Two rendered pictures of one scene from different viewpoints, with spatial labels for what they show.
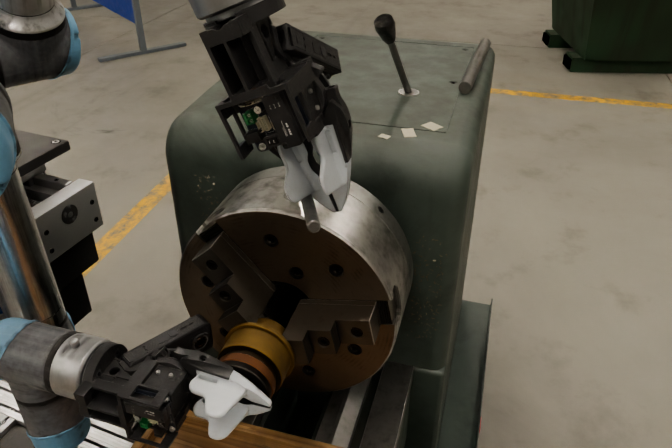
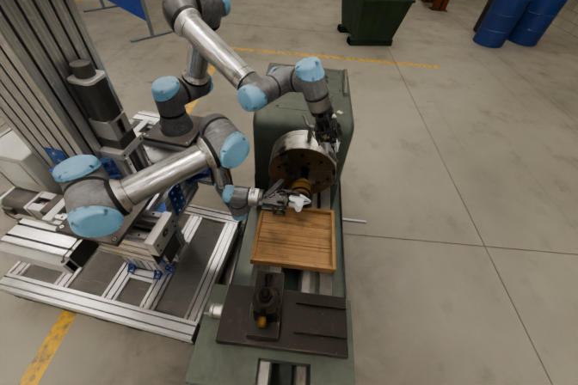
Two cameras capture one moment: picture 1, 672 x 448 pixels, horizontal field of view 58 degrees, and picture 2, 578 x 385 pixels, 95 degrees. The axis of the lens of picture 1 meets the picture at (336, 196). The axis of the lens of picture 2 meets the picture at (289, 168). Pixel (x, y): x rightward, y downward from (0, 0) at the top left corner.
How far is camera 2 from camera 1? 0.51 m
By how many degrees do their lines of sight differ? 19
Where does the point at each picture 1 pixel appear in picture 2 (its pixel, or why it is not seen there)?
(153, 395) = (281, 203)
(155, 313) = not seen: hidden behind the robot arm
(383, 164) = not seen: hidden behind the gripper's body
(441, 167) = (346, 127)
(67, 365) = (253, 197)
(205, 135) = (268, 119)
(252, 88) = (326, 130)
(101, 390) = (265, 203)
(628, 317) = (375, 151)
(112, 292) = not seen: hidden behind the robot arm
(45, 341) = (243, 191)
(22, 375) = (238, 201)
